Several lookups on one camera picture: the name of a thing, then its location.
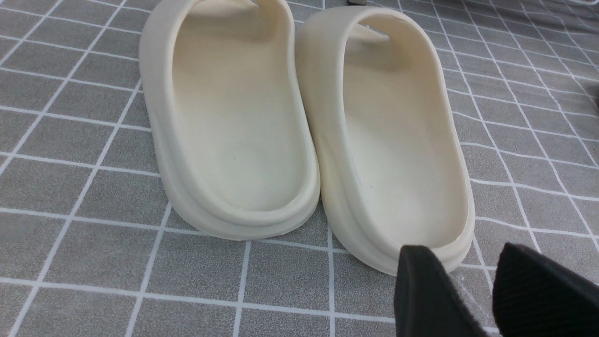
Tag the grey checked floor mat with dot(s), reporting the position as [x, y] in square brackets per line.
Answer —
[90, 246]

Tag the cream left foam slipper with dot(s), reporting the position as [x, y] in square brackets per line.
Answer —
[230, 133]

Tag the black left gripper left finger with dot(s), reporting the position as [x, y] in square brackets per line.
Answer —
[426, 304]

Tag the cream foam slipper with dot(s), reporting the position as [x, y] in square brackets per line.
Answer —
[392, 169]
[230, 133]

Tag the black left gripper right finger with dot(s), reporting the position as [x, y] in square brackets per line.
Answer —
[533, 296]

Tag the cream right foam slipper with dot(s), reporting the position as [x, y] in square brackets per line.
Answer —
[392, 169]

